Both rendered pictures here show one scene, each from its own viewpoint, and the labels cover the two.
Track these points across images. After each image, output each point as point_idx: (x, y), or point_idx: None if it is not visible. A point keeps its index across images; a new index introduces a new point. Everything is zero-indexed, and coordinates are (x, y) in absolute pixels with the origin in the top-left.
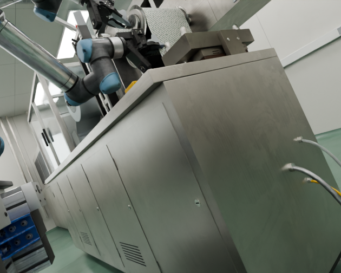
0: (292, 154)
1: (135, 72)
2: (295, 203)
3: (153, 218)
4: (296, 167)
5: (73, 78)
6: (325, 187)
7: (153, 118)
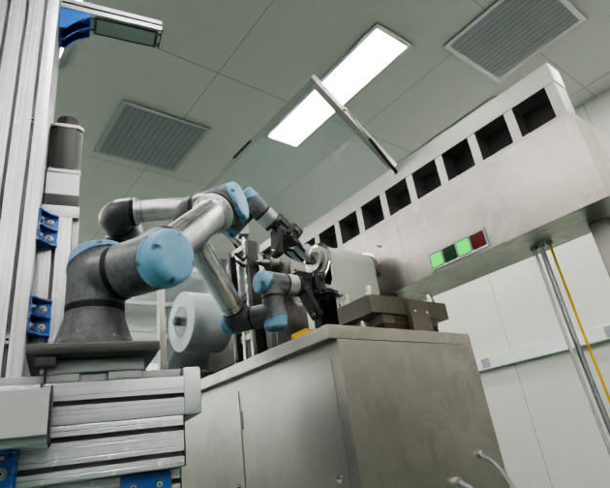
0: (463, 467)
1: (293, 310)
2: None
3: None
4: (463, 482)
5: (240, 306)
6: None
7: (317, 372)
